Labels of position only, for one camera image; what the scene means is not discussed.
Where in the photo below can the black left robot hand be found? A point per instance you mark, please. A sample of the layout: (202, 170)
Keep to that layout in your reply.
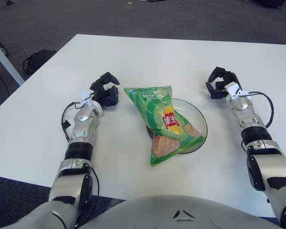
(109, 97)

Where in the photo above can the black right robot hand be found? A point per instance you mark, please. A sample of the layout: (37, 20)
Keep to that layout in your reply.
(231, 77)

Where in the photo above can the green potato chips bag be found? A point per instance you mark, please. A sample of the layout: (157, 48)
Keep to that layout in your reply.
(162, 112)

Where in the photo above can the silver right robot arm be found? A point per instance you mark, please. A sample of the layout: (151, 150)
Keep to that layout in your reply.
(269, 167)

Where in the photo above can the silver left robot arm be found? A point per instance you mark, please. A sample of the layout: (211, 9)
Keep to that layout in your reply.
(83, 126)

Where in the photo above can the white plate with black rim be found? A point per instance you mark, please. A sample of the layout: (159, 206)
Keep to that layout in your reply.
(195, 112)

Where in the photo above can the black backpack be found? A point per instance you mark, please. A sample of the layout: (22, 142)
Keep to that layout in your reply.
(40, 59)

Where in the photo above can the white table leg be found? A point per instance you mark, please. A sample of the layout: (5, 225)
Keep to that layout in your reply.
(7, 62)

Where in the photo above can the small dark floor item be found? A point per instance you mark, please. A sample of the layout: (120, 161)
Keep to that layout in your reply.
(1, 45)

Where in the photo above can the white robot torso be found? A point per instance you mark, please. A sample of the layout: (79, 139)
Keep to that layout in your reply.
(145, 214)

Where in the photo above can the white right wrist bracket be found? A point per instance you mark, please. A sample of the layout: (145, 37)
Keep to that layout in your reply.
(233, 90)

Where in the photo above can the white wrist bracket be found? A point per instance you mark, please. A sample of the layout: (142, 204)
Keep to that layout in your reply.
(233, 90)
(85, 96)

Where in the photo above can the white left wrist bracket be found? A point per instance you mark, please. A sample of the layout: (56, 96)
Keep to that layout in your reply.
(85, 96)

